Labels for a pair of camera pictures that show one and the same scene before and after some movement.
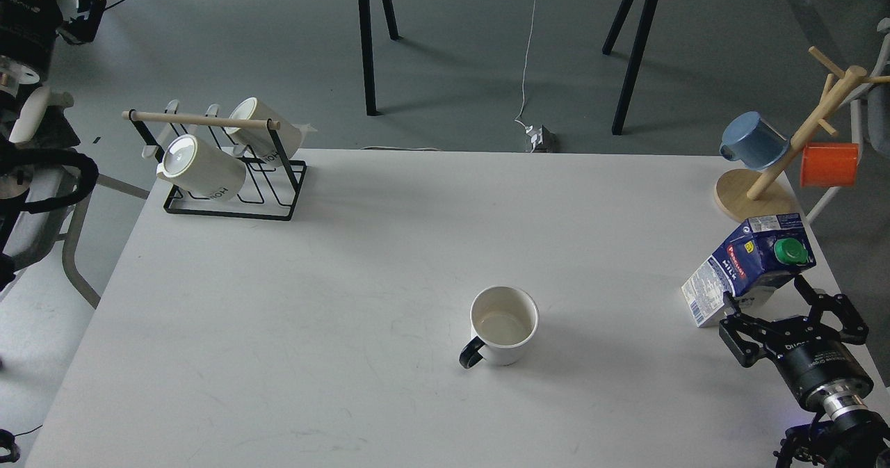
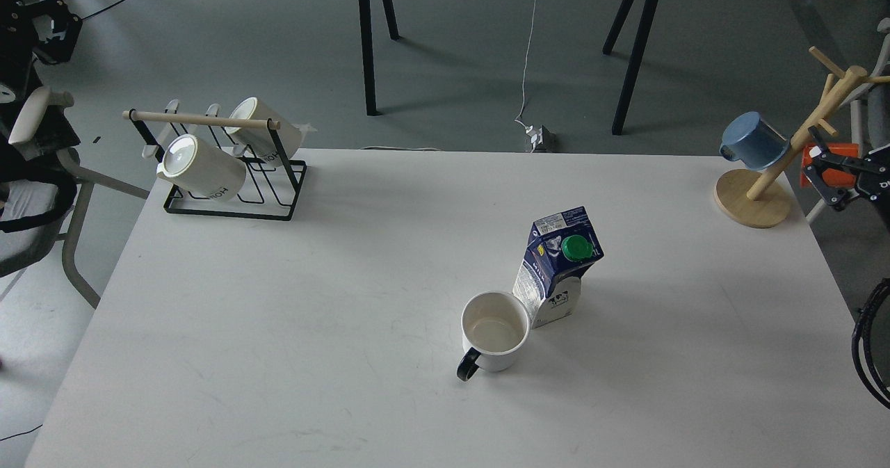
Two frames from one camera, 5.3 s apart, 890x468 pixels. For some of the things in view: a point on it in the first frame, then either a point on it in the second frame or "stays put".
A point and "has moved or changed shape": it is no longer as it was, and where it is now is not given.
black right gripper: x=811 y=354 → x=873 y=181
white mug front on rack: x=191 y=162 stays put
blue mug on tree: x=754 y=142 stays put
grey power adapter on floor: x=544 y=138 stays put
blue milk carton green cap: x=764 y=252 → x=561 y=248
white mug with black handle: x=503 y=320 has moved or changed shape
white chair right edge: x=875 y=88 stays put
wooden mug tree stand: x=750 y=195 stays put
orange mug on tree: x=829 y=165 stays put
